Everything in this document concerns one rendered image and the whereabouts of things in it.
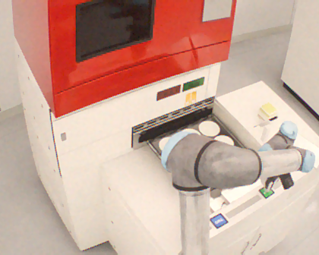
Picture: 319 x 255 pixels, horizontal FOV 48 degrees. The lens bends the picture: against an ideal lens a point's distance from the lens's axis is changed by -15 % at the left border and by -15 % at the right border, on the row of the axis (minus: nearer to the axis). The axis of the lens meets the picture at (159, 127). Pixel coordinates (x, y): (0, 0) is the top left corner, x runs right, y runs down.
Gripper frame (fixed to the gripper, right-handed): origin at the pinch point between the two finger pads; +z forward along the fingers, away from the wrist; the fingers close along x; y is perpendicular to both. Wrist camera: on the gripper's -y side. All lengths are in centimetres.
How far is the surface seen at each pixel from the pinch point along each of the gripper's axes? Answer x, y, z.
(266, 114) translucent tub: -26.6, 33.0, -4.4
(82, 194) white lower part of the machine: 57, 59, 33
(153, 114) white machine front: 20, 59, -3
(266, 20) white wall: -231, 207, 75
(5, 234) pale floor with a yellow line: 110, 96, 98
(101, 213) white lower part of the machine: 48, 59, 56
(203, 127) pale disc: -3, 50, 8
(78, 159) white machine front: 56, 59, 7
